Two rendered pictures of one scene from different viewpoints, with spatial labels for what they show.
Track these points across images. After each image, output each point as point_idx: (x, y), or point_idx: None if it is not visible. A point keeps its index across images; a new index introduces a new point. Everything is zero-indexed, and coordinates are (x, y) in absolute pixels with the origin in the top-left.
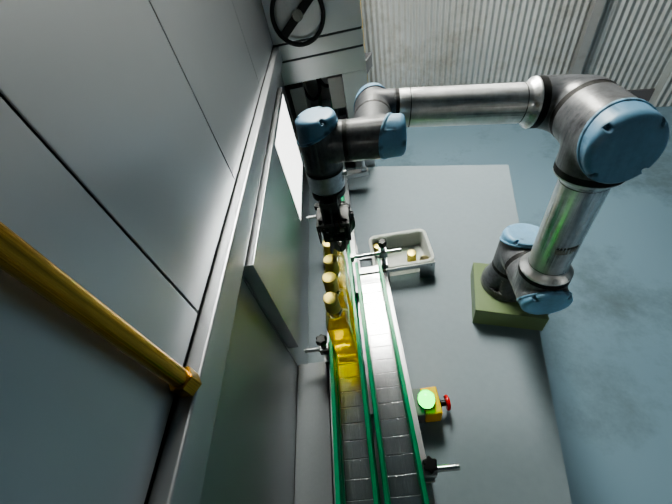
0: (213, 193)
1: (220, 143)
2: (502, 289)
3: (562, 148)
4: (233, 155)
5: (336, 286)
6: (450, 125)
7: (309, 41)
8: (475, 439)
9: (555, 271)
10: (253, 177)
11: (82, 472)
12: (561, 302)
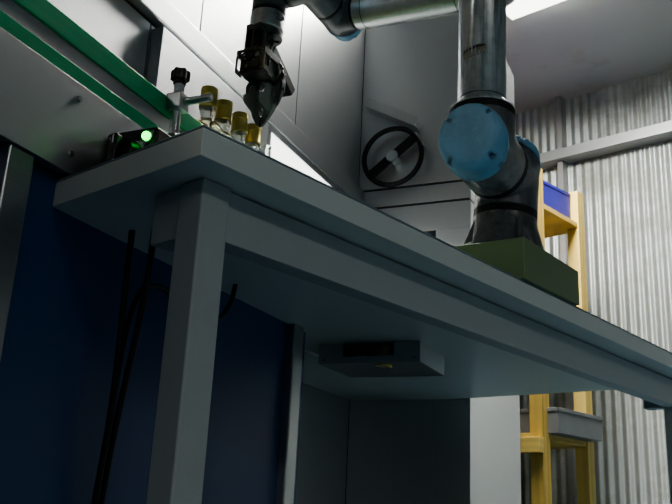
0: None
1: (205, 10)
2: (474, 232)
3: None
4: (211, 36)
5: (226, 110)
6: (395, 11)
7: (398, 181)
8: None
9: (470, 84)
10: (217, 57)
11: None
12: (481, 121)
